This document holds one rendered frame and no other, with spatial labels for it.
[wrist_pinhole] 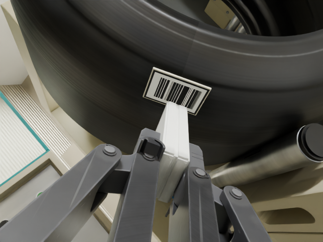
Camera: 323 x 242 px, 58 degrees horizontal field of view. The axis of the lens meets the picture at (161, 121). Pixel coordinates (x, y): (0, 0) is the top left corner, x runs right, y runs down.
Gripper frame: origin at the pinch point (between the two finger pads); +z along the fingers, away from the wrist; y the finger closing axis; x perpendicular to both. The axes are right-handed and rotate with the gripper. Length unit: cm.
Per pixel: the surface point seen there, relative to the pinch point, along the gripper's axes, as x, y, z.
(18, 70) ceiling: -194, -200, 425
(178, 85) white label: 0.3, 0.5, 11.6
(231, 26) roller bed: 3, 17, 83
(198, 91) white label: 0.5, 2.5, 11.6
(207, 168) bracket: -24.0, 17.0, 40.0
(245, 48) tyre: 5.4, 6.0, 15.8
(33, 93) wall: -232, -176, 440
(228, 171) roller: -15.4, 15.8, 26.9
